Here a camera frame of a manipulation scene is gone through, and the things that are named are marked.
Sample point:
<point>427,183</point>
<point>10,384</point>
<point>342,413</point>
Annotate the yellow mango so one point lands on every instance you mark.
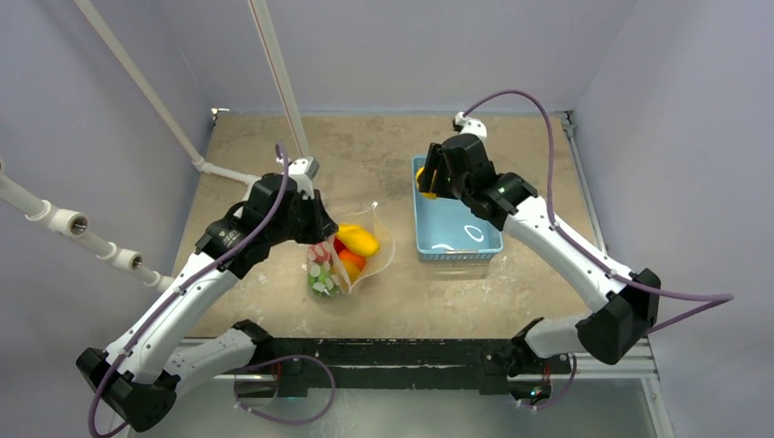
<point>358,240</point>

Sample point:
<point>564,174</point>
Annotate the clear dotted zip bag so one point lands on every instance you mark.
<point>346,275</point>

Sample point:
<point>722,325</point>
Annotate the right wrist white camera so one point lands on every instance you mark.
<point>467,125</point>

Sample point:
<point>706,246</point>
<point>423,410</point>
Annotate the green striped melon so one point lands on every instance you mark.
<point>321,284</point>

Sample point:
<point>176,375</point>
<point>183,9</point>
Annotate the white vertical pole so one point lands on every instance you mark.
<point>268,37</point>

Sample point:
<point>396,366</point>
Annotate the wrinkled red strawberry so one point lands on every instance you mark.
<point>321,253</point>

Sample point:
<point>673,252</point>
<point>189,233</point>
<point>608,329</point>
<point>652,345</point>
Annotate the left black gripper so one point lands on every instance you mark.
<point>322,226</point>

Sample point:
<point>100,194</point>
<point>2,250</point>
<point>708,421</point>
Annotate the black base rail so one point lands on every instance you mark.
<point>489,366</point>

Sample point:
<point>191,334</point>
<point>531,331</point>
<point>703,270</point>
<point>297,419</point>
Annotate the wrist white camera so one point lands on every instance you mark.
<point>467,125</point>
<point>304,169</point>

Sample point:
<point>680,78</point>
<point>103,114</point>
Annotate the yellow lemon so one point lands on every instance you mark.
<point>424,181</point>

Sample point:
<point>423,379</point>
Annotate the orange fruit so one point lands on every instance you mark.
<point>358,261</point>

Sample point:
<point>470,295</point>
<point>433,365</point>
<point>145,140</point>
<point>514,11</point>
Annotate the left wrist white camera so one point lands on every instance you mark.
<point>304,169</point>

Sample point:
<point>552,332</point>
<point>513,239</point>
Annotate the light blue plastic basket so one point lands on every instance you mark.
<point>446,231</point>

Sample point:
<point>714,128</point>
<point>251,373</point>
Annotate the white pvc pipe frame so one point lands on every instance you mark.
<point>75,226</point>

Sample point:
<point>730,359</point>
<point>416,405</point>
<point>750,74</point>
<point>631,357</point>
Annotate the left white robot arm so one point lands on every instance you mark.
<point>139,376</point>

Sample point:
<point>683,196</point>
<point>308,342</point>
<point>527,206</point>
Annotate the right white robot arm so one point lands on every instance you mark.
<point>621,312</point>

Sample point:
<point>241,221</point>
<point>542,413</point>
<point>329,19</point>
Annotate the aluminium frame rail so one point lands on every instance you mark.
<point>649,378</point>

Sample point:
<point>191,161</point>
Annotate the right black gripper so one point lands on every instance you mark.
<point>436,167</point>

